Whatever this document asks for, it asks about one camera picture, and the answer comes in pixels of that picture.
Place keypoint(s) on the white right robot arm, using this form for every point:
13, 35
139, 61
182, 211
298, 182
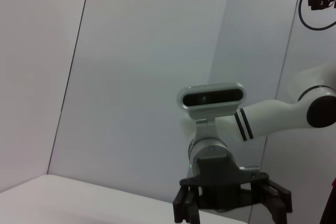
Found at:
273, 119

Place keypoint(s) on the dark red object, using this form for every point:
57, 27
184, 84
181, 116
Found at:
329, 205

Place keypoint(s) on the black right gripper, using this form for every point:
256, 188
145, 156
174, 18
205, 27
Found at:
218, 179

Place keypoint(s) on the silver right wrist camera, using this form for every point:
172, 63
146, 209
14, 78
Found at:
212, 99

